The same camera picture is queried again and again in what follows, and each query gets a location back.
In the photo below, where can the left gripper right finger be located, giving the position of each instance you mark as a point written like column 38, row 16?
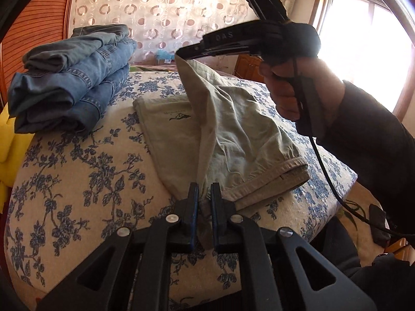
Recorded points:
column 227, row 226

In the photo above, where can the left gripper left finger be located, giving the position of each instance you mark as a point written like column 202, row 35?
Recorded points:
column 182, row 222

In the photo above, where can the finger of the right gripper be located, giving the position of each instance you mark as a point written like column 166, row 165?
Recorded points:
column 194, row 49
column 225, row 52

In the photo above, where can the grey-green pants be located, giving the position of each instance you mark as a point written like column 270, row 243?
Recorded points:
column 215, row 132

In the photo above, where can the colourful flower blanket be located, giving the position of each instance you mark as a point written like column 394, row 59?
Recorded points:
column 152, row 68

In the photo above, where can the wooden sideboard cabinet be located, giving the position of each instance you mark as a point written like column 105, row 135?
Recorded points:
column 247, row 67

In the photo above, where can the circle pattern sheer curtain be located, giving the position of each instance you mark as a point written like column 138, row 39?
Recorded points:
column 161, row 25

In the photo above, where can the top folded dark jeans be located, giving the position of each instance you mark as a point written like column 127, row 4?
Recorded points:
column 59, row 55

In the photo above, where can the bottom folded blue jeans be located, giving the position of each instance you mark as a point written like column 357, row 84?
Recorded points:
column 79, row 118

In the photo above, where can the folded blue jeans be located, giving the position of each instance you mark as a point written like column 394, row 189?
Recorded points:
column 79, row 118
column 33, row 87

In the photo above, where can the blue floral bed cover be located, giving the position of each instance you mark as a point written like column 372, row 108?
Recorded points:
column 72, row 192

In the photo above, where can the wooden slatted wardrobe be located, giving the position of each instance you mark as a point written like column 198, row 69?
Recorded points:
column 40, row 22

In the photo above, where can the middle folded blue jeans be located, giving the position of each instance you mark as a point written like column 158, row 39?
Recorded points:
column 33, row 87

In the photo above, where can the yellow plush toy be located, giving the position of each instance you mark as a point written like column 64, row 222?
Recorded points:
column 13, row 147

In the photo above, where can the window with wooden frame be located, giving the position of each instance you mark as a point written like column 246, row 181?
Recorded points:
column 363, row 42

